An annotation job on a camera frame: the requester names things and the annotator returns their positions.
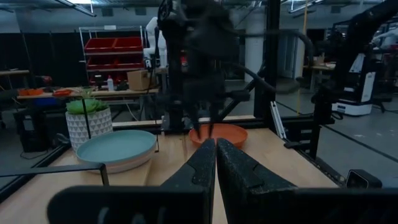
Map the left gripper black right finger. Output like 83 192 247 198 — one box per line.
216 138 398 224

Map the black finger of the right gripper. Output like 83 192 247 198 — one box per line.
208 105 220 138
190 105 202 140

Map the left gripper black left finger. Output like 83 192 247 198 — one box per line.
46 139 216 224

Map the orange bowl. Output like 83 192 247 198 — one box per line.
188 123 249 149

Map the cream plate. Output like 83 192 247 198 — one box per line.
93 146 156 174

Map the light teal plate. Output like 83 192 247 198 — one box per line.
76 129 157 165

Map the cardboard box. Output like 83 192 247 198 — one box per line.
126 70 153 91

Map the wooden background table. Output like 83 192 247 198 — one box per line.
17 88 160 100

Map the white robot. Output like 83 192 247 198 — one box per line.
143 17 169 69

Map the red storage bin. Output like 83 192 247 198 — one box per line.
112 36 144 52
84 37 115 53
114 57 146 69
86 58 116 70

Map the succulent in white patterned pot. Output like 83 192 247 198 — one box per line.
64 90 113 152

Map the metal storage rack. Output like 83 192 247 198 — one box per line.
78 26 147 86

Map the black equipment case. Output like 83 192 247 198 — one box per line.
14 107 68 153

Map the orange tray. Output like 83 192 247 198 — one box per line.
18 88 44 96

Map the silver metal bracket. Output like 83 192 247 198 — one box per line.
269 101 287 139

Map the black aluminium rig frame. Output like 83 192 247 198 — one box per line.
0 0 346 203

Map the black table-level camera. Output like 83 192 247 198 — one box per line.
345 169 383 189

